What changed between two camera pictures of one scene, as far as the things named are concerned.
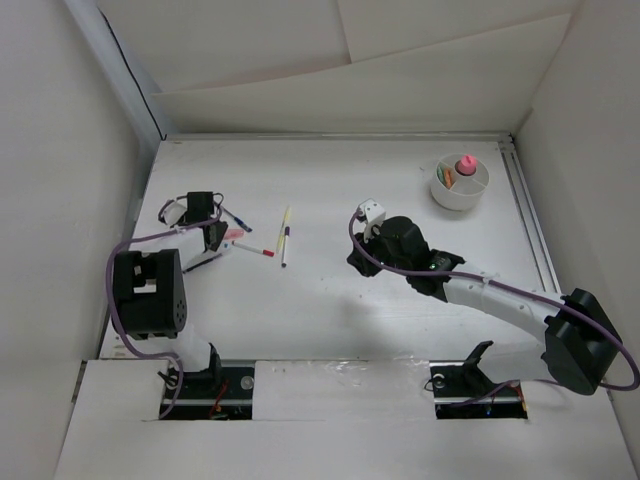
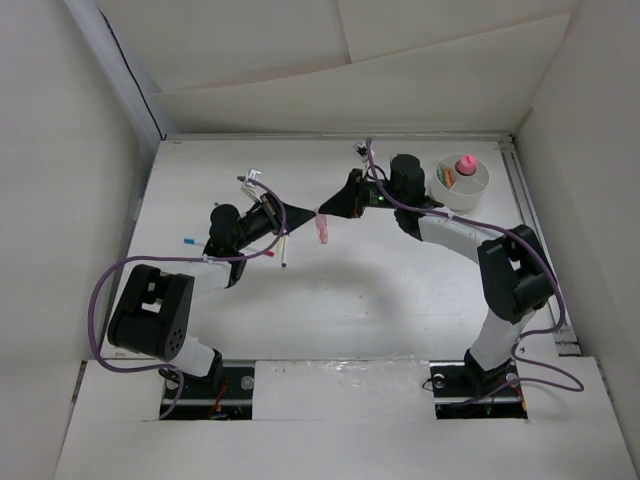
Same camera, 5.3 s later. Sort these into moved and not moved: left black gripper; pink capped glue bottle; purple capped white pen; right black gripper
Moved: right black gripper; left black gripper
Not moved: purple capped white pen; pink capped glue bottle
